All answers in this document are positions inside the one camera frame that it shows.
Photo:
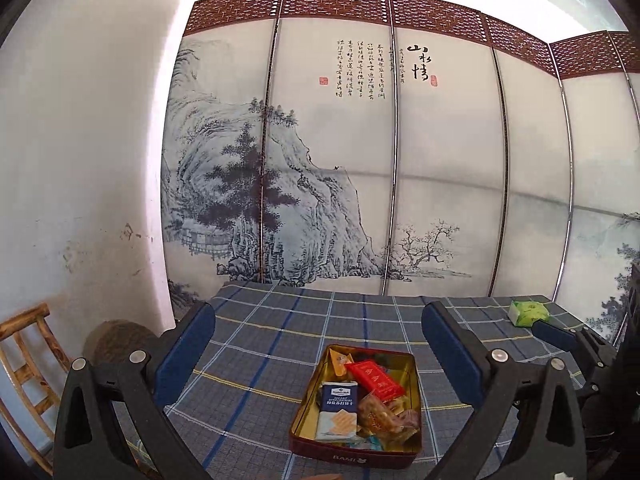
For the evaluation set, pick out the clear packet of orange crackers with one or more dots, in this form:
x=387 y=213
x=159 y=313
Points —
x=380 y=417

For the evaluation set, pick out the pink round snack packet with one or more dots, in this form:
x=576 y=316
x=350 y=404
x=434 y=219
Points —
x=411 y=420

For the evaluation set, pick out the orange snack packet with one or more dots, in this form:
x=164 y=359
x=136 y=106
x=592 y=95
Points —
x=337 y=360

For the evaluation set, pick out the green snack packet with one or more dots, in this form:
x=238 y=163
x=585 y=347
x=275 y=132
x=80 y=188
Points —
x=527 y=312

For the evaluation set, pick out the red snack packet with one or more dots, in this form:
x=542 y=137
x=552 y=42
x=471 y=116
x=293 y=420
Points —
x=375 y=380

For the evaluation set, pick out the navy soda cracker packet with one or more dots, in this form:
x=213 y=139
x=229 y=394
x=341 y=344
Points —
x=337 y=405

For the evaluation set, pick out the grey plaid tablecloth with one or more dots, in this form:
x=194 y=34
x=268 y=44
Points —
x=260 y=360

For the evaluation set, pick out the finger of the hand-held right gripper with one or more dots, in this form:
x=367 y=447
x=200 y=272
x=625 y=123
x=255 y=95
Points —
x=555 y=336

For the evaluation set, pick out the wooden chair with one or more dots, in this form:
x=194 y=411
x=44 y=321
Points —
x=22 y=322

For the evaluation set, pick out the small blue cookie packet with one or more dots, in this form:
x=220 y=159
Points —
x=371 y=443

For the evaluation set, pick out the red tin box gold interior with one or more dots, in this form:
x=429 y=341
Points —
x=350 y=460

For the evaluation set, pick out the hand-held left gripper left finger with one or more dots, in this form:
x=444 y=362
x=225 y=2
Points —
x=185 y=350

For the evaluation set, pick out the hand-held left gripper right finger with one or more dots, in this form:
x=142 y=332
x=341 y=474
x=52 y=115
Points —
x=450 y=350

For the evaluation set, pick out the ink landscape folding screen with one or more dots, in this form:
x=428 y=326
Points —
x=450 y=160

